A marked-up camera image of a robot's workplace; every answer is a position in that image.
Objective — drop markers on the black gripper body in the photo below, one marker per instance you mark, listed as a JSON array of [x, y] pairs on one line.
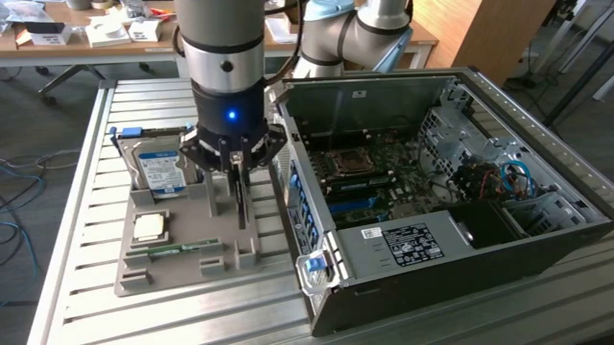
[[229, 104]]

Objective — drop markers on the green graphics card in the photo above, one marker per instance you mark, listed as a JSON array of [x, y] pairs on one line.
[[241, 201]]

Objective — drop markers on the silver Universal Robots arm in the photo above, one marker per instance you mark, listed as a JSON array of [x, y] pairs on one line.
[[220, 36]]

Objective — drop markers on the hard disk with blue carrier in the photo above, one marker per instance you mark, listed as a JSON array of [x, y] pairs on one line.
[[157, 172]]

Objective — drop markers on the blue card retention clip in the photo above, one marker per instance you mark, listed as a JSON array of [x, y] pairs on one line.
[[308, 220], [314, 239], [302, 199], [295, 187]]

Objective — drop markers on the metal CPU socket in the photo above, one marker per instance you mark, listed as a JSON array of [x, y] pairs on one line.
[[350, 161]]

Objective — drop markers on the white paper stack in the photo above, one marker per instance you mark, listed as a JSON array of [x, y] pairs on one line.
[[280, 34]]

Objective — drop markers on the installed green RAM stick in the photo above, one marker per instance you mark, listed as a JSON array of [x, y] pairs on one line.
[[364, 183]]

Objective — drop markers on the grey parts rack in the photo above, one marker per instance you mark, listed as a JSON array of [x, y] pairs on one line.
[[191, 233]]

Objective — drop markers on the silver CPU chip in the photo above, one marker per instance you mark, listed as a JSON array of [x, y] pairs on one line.
[[148, 228]]

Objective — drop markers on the long PCIe expansion slot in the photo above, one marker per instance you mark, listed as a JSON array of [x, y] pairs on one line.
[[352, 205]]

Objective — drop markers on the small white box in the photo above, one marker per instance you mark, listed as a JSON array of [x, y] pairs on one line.
[[145, 31]]

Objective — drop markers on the loose green RAM stick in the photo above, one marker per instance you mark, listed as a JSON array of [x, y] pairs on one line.
[[177, 248]]

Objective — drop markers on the green motherboard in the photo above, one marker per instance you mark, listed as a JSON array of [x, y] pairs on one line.
[[407, 179]]

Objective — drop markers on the white box with tape roll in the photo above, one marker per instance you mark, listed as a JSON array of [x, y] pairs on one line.
[[108, 34]]

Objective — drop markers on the blue case release latch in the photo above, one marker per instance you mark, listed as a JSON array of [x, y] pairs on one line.
[[315, 264]]

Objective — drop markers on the wooden desk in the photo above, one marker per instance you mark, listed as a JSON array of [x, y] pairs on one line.
[[76, 49]]

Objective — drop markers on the grey power supply unit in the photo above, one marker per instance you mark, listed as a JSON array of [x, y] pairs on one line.
[[364, 258]]

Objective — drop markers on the black and white labelled box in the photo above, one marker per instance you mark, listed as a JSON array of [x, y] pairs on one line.
[[48, 36]]

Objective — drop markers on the open black PC case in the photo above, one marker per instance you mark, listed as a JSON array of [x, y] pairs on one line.
[[431, 287]]

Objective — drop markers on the wooden cabinet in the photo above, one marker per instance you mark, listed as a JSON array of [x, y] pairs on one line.
[[498, 36]]

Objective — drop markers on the silver disk bay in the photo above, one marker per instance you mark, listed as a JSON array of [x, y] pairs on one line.
[[551, 212]]

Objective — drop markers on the dark metal table leg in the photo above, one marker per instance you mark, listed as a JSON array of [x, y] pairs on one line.
[[575, 90]]

